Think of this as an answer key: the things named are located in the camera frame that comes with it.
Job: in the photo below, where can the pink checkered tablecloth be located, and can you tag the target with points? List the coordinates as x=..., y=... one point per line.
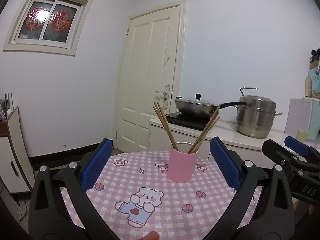
x=134, y=196

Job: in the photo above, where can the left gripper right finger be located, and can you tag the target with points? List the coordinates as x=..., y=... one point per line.
x=225, y=163

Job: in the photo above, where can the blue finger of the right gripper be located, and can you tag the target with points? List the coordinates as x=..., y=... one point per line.
x=296, y=146

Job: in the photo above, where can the cream panel door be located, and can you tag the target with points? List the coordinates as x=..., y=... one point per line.
x=150, y=72

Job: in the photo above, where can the stainless steel steamer pot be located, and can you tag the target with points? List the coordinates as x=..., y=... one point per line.
x=255, y=119

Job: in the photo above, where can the left hand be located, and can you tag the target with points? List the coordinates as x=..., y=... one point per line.
x=151, y=236

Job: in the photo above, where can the upright chopstick in holder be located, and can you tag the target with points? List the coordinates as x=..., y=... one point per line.
x=199, y=141

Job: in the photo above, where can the black induction cooktop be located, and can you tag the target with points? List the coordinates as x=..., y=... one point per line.
x=196, y=122

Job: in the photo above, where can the pink cylindrical utensil holder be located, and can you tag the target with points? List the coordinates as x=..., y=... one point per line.
x=181, y=164

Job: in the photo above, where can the window with red decorations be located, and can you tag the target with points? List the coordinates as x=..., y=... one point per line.
x=48, y=26

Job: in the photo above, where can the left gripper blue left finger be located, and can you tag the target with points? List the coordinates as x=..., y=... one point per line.
x=93, y=163

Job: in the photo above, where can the white kitchen counter cabinet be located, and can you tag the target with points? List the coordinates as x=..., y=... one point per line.
x=246, y=147

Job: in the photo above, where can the white side cabinet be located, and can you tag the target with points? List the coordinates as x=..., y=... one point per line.
x=16, y=171

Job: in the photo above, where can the long front wooden chopstick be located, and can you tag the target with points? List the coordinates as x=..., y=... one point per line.
x=165, y=127

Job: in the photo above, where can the white box on counter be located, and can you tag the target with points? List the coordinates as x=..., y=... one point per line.
x=304, y=115

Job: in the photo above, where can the steel wok with lid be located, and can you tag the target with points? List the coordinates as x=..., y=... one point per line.
x=195, y=106

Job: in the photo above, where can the items on shelf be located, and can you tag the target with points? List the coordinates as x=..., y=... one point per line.
x=312, y=79

